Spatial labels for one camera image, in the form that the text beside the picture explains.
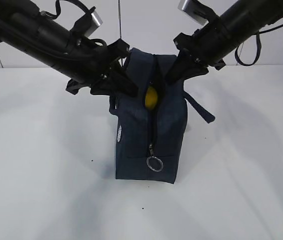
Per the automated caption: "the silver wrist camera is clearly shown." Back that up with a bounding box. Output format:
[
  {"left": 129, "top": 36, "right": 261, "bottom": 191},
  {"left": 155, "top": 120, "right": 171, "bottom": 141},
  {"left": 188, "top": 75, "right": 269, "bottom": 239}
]
[
  {"left": 177, "top": 0, "right": 219, "bottom": 26},
  {"left": 72, "top": 6, "right": 103, "bottom": 38}
]

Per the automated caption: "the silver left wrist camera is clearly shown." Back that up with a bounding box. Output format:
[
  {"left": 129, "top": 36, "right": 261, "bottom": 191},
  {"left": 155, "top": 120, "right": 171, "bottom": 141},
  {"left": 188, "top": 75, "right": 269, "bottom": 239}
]
[{"left": 72, "top": 6, "right": 103, "bottom": 38}]

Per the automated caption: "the yellow lemon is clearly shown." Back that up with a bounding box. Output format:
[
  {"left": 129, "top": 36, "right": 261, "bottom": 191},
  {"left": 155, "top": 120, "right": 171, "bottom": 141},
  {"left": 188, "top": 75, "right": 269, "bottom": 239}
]
[{"left": 144, "top": 85, "right": 158, "bottom": 111}]

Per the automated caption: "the dark blue lunch bag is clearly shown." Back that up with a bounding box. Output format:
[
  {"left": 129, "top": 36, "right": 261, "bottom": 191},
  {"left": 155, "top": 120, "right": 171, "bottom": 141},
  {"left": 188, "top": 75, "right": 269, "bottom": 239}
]
[{"left": 109, "top": 48, "right": 215, "bottom": 184}]

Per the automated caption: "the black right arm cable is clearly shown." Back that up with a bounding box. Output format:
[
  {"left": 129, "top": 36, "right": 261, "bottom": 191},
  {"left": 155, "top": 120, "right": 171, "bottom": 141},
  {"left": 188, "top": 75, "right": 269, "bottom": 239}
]
[{"left": 234, "top": 14, "right": 283, "bottom": 67}]

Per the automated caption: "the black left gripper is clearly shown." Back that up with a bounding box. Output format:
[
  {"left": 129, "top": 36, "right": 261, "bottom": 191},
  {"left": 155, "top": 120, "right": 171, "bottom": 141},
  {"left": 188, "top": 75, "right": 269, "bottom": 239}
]
[{"left": 65, "top": 39, "right": 138, "bottom": 97}]

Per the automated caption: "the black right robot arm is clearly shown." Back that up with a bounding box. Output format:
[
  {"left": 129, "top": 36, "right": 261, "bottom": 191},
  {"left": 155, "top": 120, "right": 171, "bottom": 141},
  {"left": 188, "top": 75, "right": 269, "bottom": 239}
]
[{"left": 165, "top": 0, "right": 283, "bottom": 84}]

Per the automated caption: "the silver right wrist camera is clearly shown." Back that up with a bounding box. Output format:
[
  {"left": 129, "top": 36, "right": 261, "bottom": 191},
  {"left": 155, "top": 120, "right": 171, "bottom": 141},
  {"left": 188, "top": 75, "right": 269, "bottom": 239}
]
[{"left": 177, "top": 0, "right": 219, "bottom": 26}]

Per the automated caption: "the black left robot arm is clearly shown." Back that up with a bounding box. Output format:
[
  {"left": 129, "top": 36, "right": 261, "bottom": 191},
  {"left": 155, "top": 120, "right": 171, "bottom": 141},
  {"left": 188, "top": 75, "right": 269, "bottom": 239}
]
[{"left": 0, "top": 0, "right": 138, "bottom": 97}]

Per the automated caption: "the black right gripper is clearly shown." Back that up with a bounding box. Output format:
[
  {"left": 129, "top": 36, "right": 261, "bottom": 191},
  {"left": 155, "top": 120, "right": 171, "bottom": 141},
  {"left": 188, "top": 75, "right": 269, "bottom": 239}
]
[{"left": 165, "top": 29, "right": 226, "bottom": 84}]

